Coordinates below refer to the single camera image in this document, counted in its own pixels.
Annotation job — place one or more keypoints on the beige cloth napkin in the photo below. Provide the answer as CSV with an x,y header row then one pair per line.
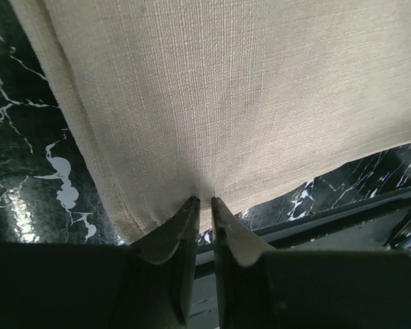
x,y
242,100

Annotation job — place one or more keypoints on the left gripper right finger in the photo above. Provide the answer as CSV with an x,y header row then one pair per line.
x,y
258,286

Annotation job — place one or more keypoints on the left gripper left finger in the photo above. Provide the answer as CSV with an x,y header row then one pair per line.
x,y
147,284

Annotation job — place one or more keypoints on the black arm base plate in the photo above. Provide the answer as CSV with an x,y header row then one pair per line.
x,y
203,311

